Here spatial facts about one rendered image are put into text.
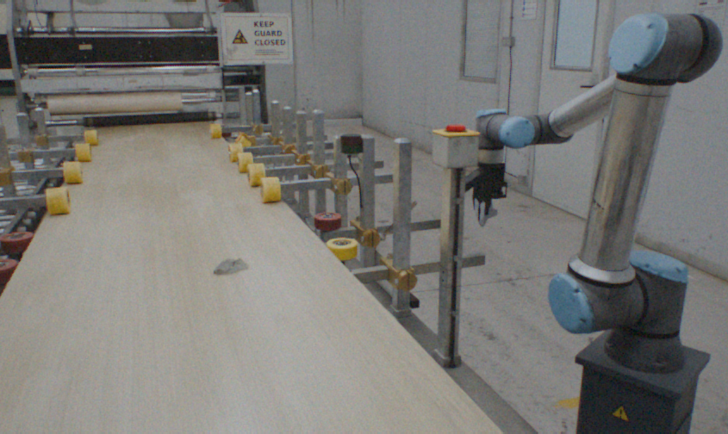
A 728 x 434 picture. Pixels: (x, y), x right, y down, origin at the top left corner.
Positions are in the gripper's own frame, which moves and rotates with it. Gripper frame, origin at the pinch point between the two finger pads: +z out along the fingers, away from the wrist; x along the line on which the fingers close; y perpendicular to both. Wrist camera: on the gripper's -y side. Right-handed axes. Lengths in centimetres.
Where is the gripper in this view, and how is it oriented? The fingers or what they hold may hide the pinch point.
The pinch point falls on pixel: (480, 223)
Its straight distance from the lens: 196.3
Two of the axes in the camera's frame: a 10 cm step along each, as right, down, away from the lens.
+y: 9.3, -1.1, 3.4
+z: 0.1, 9.6, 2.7
